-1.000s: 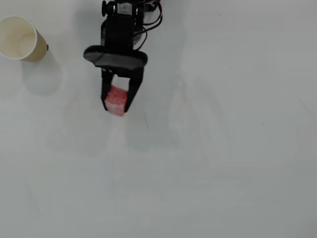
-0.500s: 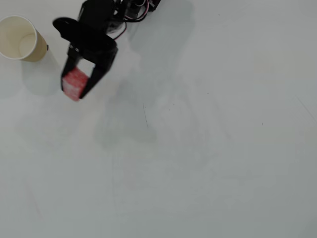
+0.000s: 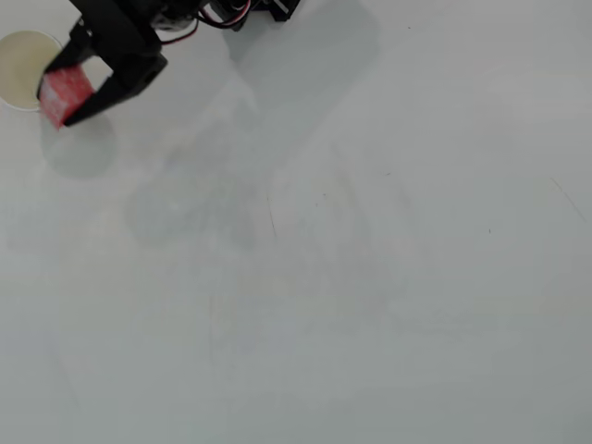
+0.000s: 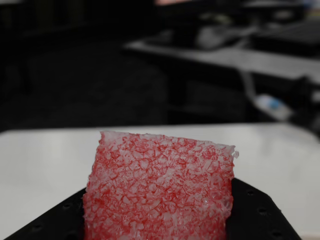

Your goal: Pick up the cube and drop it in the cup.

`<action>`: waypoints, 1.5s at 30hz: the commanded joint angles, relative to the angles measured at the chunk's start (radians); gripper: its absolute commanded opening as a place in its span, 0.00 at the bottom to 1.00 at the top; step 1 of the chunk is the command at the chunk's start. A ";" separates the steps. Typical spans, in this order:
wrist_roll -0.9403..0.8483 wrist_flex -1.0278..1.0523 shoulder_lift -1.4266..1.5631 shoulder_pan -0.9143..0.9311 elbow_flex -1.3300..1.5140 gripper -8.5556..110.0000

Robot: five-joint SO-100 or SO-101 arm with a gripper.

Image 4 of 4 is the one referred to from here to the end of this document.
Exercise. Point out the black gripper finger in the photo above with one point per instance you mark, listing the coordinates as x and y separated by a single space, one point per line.
255 220
55 222

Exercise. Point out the red sponge cube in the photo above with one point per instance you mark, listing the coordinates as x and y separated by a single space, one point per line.
160 190

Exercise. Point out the grey desk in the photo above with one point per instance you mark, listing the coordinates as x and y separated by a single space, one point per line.
250 60

